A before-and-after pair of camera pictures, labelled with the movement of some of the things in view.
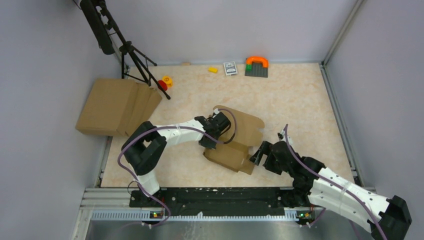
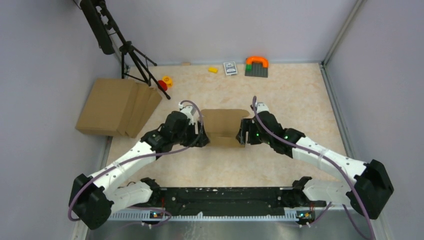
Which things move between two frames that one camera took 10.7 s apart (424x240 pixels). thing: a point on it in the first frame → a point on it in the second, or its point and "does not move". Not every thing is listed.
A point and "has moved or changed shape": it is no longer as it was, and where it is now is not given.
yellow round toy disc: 168,80 does not move
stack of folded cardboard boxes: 117,106 does not move
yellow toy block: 213,69 does not move
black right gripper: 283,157 → 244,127
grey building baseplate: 257,70 does not move
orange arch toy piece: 249,60 does not move
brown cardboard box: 245,130 has moved or changed shape
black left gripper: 211,145 → 194,135
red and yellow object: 163,85 does not move
